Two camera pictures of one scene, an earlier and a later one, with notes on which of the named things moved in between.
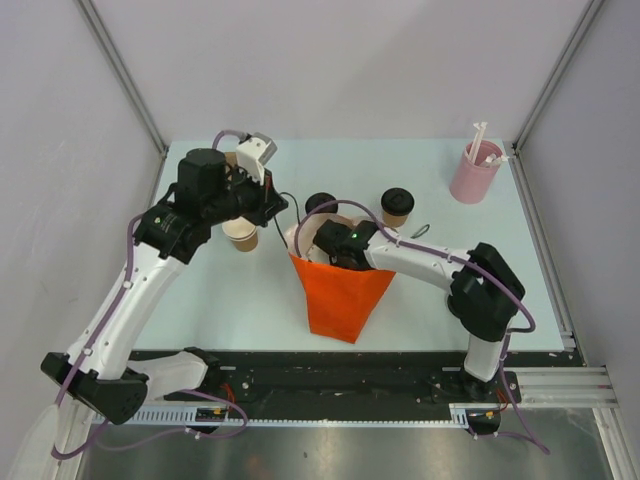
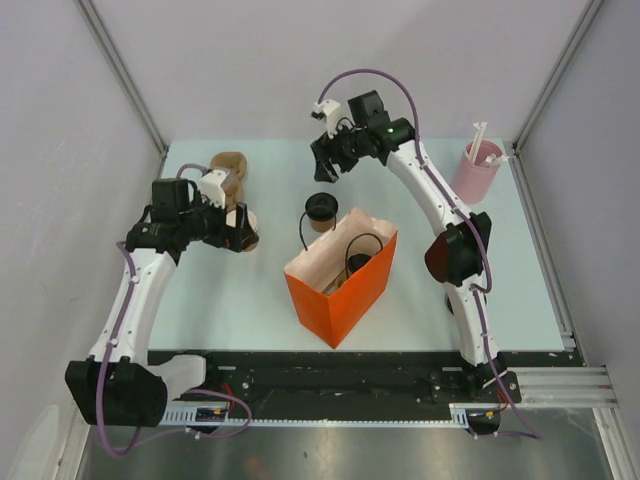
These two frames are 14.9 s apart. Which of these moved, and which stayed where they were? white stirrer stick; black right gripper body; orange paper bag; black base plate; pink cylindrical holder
Moved: black right gripper body; orange paper bag
Stayed: pink cylindrical holder; black base plate; white stirrer stick
